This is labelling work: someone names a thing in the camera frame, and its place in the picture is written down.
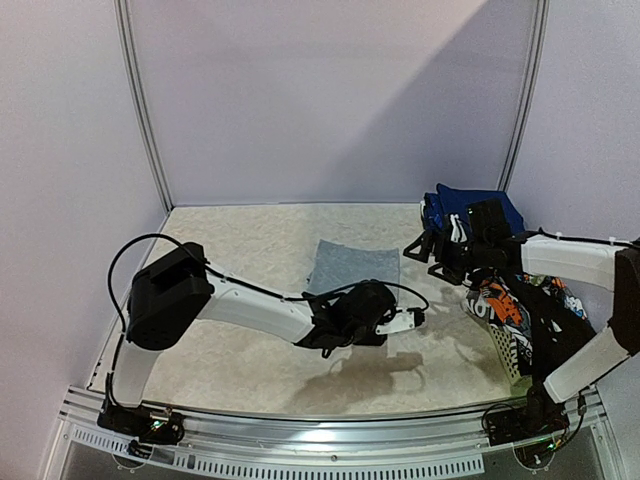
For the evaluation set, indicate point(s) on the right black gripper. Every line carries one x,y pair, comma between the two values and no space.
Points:
439,254

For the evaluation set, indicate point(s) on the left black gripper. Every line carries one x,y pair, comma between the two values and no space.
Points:
378,342

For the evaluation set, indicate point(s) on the grey tank top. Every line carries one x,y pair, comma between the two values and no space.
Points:
336,265

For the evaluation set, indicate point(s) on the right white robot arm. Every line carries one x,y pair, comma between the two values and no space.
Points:
611,266

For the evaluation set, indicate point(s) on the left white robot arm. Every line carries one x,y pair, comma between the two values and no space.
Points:
180,287

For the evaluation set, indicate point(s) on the white perforated laundry basket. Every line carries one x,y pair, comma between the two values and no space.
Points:
512,353

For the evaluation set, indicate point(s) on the folded blue garment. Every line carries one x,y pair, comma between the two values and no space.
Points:
448,200

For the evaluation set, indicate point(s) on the colourful graphic print garment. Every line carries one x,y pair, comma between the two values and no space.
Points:
494,288

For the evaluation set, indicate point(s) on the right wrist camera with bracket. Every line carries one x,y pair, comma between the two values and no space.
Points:
483,222

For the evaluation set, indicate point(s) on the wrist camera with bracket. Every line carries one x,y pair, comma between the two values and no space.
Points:
403,320
483,222

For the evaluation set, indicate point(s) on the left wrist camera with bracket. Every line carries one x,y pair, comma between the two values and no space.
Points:
403,320

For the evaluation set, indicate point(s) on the aluminium front rail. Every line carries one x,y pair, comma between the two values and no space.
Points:
445,444

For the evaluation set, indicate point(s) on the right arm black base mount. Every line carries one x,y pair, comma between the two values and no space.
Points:
504,423

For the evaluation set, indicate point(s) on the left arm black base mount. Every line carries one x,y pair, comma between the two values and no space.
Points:
149,425

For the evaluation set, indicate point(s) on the right aluminium corner post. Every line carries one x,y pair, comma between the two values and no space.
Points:
530,75

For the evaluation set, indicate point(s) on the aluminium corner post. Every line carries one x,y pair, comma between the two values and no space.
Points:
134,77
530,75

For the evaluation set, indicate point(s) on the left aluminium corner post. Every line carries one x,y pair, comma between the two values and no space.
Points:
134,77

